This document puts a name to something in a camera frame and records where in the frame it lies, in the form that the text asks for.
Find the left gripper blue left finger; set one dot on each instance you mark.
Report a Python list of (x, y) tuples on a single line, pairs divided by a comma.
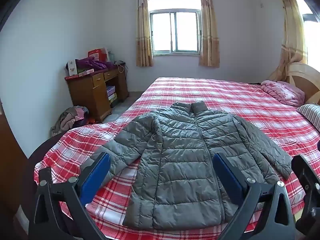
[(93, 172)]

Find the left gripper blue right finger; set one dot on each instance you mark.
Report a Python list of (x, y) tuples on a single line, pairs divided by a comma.
[(231, 178)]

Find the grey puffer jacket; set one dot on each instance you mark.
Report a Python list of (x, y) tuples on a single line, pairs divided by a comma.
[(176, 187)]

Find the pile of clothes on floor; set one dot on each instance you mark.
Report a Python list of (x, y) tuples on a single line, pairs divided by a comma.
[(68, 119)]

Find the bed with red plaid sheet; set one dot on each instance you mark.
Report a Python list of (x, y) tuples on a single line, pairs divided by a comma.
[(281, 123)]

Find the brown wooden door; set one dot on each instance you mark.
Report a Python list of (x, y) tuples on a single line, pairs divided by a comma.
[(13, 162)]

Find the wooden desk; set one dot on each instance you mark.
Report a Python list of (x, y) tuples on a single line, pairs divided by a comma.
[(90, 90)]

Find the folded pink quilt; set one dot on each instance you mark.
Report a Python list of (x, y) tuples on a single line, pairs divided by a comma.
[(284, 92)]

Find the striped pillow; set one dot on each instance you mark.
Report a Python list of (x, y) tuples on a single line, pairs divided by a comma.
[(311, 112)]

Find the white box on desk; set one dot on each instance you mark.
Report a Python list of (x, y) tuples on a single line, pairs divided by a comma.
[(72, 68)]

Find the purple garment on desk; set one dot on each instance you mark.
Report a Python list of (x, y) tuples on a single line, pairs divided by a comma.
[(92, 63)]

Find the red gift bag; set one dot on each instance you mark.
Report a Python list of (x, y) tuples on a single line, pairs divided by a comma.
[(100, 54)]

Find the wooden headboard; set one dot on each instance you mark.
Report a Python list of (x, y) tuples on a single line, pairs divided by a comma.
[(306, 79)]

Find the right beige curtain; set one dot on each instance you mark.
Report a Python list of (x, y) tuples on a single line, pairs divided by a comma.
[(210, 50)]

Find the left beige curtain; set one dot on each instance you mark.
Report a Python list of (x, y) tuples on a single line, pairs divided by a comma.
[(143, 36)]

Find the beige curtain by headboard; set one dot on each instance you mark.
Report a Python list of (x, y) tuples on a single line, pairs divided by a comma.
[(293, 49)]

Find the window with metal frame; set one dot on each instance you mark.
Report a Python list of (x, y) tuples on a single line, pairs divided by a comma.
[(175, 26)]

